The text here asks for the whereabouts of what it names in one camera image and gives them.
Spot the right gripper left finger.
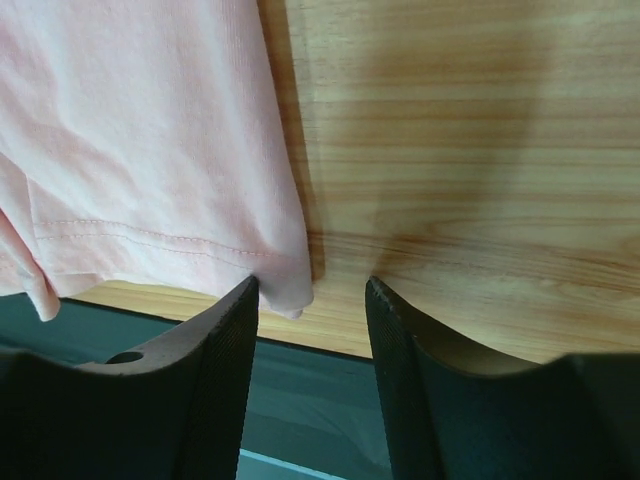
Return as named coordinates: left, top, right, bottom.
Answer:
left=1, top=277, right=259, bottom=479

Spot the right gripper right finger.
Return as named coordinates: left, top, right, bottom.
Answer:
left=365, top=278, right=639, bottom=479

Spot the salmon pink t-shirt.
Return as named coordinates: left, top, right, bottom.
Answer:
left=1, top=1, right=313, bottom=321

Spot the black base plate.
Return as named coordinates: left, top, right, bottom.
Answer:
left=1, top=294, right=392, bottom=479

